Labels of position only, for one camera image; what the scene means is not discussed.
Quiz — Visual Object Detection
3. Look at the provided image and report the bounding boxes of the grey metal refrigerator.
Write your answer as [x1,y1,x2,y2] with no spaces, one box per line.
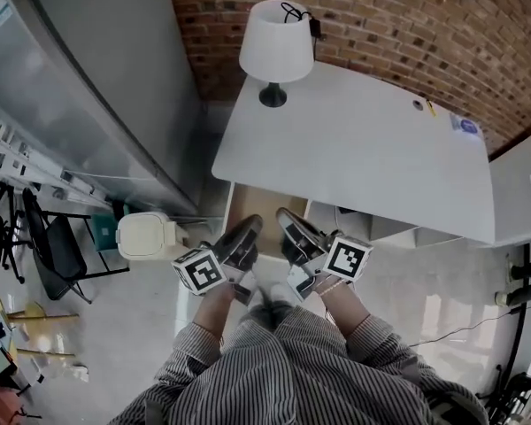
[0,0,201,217]

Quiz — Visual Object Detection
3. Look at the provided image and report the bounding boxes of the person's white shoes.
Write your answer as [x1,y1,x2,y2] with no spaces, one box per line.
[247,272,298,310]

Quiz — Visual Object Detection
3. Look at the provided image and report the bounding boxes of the person's striped shirt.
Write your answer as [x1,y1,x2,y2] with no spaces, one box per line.
[109,304,490,425]

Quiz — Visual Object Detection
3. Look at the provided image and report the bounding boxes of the person's left forearm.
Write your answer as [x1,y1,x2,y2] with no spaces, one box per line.
[192,283,245,350]

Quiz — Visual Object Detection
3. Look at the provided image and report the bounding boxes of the thin black floor cable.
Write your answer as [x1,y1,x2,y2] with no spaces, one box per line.
[407,299,531,350]

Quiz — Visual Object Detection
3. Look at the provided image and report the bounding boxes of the white side cabinet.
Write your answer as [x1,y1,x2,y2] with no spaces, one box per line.
[486,121,531,248]

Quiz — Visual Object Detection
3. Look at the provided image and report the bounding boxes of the white shade table lamp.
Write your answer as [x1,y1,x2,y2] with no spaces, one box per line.
[238,0,316,108]

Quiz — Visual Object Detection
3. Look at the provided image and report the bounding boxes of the blue white sticker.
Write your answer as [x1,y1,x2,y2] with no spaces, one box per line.
[448,113,484,136]

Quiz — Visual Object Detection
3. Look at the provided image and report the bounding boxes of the black lamp cable with plug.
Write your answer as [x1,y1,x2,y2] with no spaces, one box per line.
[280,1,322,42]

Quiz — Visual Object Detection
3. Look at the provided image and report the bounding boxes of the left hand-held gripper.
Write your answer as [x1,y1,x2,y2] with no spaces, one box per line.
[171,214,265,307]

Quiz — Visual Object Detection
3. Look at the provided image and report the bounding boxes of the person's right forearm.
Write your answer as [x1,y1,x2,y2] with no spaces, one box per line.
[314,276,373,341]

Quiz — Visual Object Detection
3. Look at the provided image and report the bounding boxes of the yellow wooden stand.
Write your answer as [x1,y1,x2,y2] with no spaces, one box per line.
[4,299,81,359]

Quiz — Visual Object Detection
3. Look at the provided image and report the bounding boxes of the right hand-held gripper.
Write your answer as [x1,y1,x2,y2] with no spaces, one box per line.
[275,206,375,303]

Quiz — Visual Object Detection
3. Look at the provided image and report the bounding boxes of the white desk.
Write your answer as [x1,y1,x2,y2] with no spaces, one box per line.
[211,59,496,245]

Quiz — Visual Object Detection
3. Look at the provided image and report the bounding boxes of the white wooden desk drawer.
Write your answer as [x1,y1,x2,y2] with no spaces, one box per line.
[223,182,312,263]

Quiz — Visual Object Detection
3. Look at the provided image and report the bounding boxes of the thin wrist bracelet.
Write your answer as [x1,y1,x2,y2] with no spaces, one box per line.
[315,276,351,297]

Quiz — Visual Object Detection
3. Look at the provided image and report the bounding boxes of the person's grey trousers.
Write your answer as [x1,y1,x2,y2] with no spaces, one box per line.
[242,302,294,332]

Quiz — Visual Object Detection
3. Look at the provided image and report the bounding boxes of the teal box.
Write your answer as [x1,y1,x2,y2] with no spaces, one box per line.
[89,212,121,253]

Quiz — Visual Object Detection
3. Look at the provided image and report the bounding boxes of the black folding chair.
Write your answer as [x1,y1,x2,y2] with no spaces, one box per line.
[20,187,132,305]

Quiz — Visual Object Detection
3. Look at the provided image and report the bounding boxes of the cream plastic trash bin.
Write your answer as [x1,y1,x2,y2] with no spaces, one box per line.
[114,210,181,261]

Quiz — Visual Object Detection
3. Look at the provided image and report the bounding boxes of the white shelf with small items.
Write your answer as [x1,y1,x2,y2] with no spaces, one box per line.
[0,106,110,205]

